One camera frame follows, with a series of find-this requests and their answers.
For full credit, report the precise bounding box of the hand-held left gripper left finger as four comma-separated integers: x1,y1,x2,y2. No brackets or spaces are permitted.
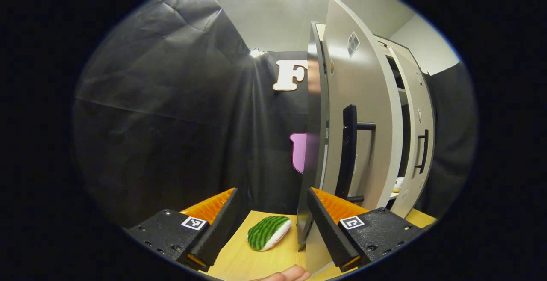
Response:
126,188,240,273

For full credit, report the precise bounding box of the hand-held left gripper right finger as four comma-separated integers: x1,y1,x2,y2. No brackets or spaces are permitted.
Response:
307,187,421,273

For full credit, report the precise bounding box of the grey white shoe cabinet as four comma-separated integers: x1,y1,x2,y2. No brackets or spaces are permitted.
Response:
297,21,428,251

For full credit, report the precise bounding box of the grey cabinet door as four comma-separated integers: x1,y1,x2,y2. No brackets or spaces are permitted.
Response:
304,0,404,275
387,46,436,219

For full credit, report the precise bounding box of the watermelon slice plush toy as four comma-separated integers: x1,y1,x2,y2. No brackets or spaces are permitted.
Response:
247,216,292,251

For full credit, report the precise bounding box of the black bar door handle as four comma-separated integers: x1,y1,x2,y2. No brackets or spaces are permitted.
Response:
335,105,376,204
414,129,429,175

